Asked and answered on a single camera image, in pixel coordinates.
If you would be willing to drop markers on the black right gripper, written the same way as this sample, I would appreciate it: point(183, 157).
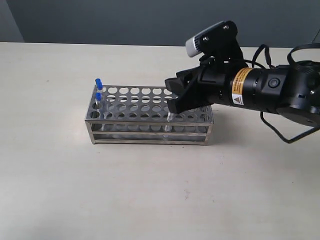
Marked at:
point(209, 82)

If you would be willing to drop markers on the blue capped tube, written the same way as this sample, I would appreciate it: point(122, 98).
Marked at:
point(99, 89)
point(100, 105)
point(170, 116)

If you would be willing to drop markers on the stainless steel test tube rack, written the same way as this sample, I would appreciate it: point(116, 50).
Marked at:
point(138, 115)

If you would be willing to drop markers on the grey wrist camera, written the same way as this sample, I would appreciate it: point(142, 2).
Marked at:
point(192, 45)

